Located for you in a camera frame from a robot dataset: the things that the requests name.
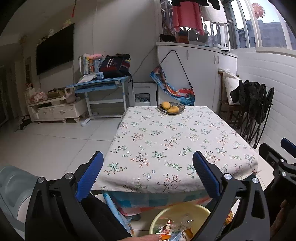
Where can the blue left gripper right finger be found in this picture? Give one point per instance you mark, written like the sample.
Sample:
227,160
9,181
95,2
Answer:
209,175

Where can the wooden chair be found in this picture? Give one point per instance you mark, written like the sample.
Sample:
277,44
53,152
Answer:
225,109

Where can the white pillow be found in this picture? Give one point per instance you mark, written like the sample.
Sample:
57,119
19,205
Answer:
231,82

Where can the yellow plastic trash basin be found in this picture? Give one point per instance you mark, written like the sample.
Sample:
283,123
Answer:
187,214

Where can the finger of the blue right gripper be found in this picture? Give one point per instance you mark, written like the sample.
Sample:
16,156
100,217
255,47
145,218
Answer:
289,147

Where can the white tv cabinet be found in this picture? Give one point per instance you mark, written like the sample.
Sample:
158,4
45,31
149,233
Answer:
57,109

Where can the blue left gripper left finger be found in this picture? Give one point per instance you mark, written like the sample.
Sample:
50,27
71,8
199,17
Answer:
86,175

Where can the row of books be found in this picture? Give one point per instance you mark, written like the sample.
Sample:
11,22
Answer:
90,63

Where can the black folding chairs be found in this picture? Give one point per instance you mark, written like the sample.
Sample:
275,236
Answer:
254,101

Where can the pink kettlebell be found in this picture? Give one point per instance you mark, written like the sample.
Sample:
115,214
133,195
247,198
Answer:
70,94

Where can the red hanging garment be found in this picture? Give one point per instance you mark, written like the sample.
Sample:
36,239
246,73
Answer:
188,14

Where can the dark striped backpack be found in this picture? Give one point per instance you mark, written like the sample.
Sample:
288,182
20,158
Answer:
116,66

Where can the floral white tablecloth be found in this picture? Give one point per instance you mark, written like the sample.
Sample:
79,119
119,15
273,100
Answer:
152,152

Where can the yellow mango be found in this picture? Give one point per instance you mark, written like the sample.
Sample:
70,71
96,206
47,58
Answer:
166,105
173,109

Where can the person's left hand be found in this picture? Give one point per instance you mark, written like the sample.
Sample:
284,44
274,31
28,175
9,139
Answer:
142,238

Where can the colourful hanging tote bag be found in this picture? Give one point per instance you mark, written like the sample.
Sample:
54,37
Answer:
184,96

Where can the white storage cabinet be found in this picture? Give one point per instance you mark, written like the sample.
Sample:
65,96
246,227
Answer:
198,65

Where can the blue children's study desk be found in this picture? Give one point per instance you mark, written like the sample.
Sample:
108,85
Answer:
101,85

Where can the dark fruit plate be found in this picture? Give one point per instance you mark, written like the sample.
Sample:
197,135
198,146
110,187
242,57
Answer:
181,108

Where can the red snack wrapper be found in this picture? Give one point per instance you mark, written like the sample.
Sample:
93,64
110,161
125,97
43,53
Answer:
175,231

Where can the black wall television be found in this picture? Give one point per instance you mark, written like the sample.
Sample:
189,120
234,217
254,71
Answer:
56,50

